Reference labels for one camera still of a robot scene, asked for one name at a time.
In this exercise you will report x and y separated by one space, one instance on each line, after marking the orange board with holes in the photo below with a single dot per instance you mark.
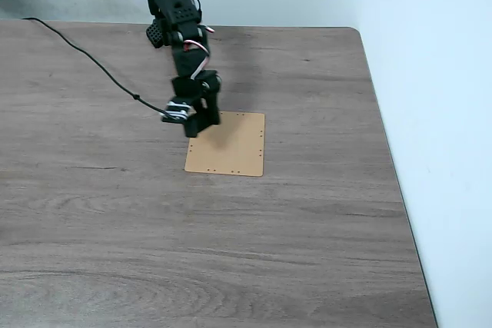
238 151

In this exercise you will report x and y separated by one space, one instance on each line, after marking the black silver camera box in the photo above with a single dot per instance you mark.
177 111

